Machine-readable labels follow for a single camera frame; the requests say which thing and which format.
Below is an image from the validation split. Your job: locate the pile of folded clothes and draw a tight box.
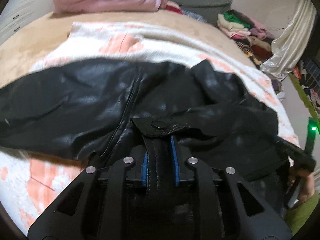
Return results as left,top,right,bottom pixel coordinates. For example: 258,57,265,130
216,9,274,69

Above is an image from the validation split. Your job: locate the white pink patterned blanket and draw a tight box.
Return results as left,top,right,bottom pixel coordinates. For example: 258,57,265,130
1,22,299,234

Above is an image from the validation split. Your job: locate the right hand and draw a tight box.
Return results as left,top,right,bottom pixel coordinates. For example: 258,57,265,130
287,166,315,207

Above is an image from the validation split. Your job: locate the green edged clothes shelf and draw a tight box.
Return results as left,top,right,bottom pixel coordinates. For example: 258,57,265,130
289,59,319,121

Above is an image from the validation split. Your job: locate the black leather jacket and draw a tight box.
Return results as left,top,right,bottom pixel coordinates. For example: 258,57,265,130
0,57,292,240

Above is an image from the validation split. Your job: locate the bag of clothes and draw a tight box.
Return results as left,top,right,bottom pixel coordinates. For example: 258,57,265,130
271,79,286,101

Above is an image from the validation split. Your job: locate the tan bed cover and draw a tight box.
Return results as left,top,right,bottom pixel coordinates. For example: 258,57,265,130
1,10,254,86

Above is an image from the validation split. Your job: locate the cream satin curtain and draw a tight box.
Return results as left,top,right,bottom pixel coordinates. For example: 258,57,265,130
260,0,317,80

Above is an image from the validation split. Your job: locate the white wardrobe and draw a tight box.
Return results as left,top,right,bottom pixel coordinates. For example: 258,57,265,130
1,0,54,43

